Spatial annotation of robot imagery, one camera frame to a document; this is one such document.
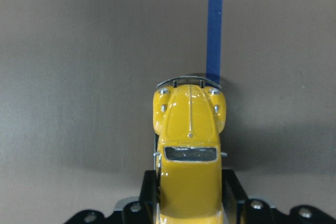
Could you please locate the yellow toy beetle car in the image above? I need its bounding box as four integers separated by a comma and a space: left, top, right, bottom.
153, 76, 227, 223

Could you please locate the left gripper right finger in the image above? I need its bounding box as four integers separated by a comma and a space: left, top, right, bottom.
222, 169, 335, 224

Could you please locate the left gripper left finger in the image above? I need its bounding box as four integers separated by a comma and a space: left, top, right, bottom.
66, 170, 157, 223

